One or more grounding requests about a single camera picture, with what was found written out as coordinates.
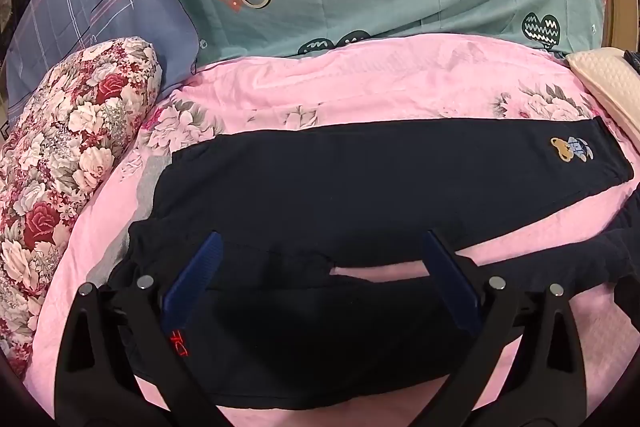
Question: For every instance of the cream quilted cushion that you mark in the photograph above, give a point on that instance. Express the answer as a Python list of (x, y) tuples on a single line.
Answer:
[(615, 82)]

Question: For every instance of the pink floral bed sheet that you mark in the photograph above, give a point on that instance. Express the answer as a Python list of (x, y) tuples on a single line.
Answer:
[(375, 82)]

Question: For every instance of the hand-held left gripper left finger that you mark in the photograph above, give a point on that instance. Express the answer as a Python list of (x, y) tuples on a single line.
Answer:
[(194, 274)]

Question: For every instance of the red floral pillow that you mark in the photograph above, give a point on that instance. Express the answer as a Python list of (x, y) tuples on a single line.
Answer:
[(65, 147)]

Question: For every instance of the dark navy pants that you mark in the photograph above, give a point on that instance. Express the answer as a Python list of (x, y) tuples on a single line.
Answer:
[(350, 187)]

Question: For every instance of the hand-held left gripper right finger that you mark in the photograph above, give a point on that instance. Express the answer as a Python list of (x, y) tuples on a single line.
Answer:
[(450, 284)]

